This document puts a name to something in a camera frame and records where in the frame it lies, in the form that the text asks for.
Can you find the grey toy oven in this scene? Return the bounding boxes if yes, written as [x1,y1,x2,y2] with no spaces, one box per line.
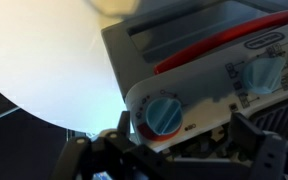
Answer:
[101,0,288,158]

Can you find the blue toy oven knob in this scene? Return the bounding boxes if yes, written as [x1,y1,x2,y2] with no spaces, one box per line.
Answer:
[241,56,287,96]

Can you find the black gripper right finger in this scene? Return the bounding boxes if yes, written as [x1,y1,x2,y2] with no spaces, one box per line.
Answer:
[228,112,288,180]

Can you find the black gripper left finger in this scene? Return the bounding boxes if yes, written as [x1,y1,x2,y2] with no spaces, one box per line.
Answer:
[98,110,132,148]

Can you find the red oven door handle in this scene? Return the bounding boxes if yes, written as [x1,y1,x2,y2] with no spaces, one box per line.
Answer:
[153,8,288,75]

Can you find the blue knob with red dial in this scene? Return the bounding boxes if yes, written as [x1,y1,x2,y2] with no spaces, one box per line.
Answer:
[145,96,184,135]

